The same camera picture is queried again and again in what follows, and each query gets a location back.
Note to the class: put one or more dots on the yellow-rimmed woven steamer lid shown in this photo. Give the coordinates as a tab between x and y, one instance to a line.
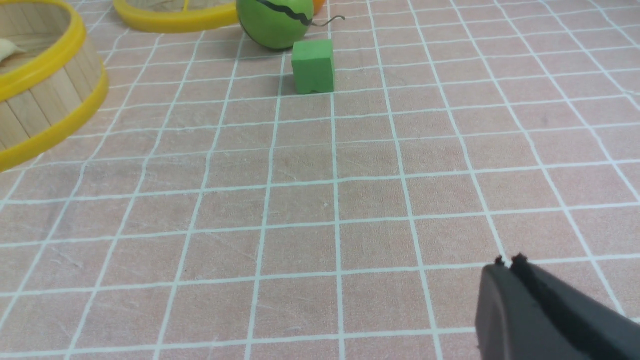
176	16

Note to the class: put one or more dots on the orange yellow toy pear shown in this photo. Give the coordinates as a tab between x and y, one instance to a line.
318	6

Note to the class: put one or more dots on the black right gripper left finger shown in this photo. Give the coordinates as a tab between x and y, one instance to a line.
523	314

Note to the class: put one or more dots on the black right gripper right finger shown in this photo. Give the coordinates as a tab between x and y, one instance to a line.
593	329

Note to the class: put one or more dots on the green foam cube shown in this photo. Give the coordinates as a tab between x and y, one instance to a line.
313	66

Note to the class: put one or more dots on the green toy apple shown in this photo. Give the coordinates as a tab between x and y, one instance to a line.
278	24

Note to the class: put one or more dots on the pale dumpling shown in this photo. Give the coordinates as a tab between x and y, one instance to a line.
8	49

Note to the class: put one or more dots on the yellow-rimmed bamboo steamer tray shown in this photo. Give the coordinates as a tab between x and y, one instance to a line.
52	84

